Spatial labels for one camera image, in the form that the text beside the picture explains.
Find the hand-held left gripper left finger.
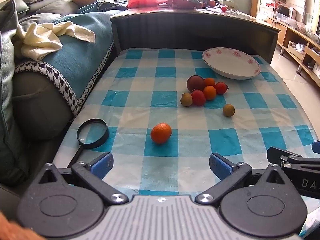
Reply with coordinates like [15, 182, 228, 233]
[37, 152, 129, 206]

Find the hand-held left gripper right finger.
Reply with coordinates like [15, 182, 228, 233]
[194, 152, 288, 205]

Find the large orange kumquat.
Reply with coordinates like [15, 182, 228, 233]
[150, 123, 172, 145]

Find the white floral bowl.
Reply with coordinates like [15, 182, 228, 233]
[202, 47, 262, 80]

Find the person's left forearm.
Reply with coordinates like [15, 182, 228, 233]
[0, 211, 43, 240]

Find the black magnifying glass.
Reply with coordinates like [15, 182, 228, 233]
[67, 118, 110, 168]

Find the brown longan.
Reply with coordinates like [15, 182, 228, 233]
[223, 104, 235, 117]
[180, 93, 193, 107]

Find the red cherry tomato with stem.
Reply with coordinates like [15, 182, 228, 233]
[215, 82, 229, 95]

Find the blue white checkered tablecloth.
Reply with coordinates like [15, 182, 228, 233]
[53, 47, 319, 198]

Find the dark purple round fruit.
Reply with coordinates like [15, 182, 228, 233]
[186, 75, 205, 92]

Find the grey green leather sofa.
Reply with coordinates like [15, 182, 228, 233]
[0, 0, 116, 200]

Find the teal houndstooth-trim sofa cover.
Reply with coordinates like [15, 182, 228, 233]
[14, 12, 116, 113]

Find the wooden low cabinet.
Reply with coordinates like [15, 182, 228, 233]
[266, 17, 320, 88]

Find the grey green sofa pillow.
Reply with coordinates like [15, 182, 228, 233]
[0, 0, 31, 187]

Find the cream towel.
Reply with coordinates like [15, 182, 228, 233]
[14, 21, 96, 62]

